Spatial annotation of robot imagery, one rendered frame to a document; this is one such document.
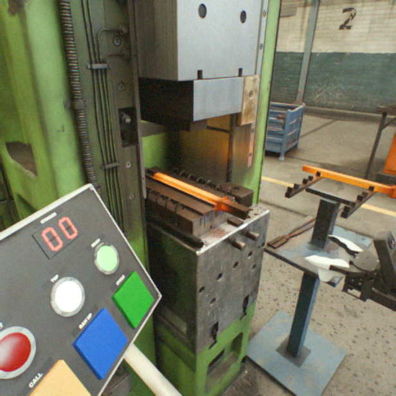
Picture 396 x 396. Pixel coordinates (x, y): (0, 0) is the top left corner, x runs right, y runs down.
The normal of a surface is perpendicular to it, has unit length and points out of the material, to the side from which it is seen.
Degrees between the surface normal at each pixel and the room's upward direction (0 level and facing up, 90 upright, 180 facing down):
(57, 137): 90
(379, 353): 0
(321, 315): 0
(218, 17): 90
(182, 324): 42
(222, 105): 90
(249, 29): 90
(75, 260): 60
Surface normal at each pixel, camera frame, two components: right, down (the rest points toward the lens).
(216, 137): -0.70, 0.32
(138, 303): 0.82, -0.31
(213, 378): 0.01, -0.89
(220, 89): 0.71, 0.33
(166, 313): -0.47, -0.45
